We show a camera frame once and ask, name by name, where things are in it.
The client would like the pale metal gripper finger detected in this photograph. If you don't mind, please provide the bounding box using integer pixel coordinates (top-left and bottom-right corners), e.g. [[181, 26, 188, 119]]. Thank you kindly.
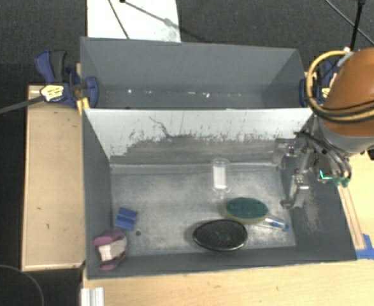
[[292, 184, 312, 209], [280, 174, 304, 209]]

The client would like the clear tube with blue cap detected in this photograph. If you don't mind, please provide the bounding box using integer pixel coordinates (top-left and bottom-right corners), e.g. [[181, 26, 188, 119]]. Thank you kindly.
[[257, 217, 291, 233]]

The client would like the green oval sponge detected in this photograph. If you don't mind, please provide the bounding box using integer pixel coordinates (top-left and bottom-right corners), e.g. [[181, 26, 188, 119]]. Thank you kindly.
[[224, 196, 270, 226]]

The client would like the black oval dish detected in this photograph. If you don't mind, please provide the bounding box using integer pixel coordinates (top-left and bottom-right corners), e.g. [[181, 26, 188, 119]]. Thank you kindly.
[[192, 219, 249, 252]]

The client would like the grey metal bin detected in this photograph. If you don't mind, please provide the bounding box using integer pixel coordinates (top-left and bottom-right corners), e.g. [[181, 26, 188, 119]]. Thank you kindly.
[[78, 36, 358, 281]]

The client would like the blue ridged block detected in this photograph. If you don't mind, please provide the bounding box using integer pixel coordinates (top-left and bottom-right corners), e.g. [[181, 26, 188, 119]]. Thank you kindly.
[[113, 207, 138, 231]]

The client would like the pale wood flat board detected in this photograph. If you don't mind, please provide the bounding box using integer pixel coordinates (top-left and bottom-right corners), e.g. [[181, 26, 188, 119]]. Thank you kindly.
[[20, 84, 87, 272]]

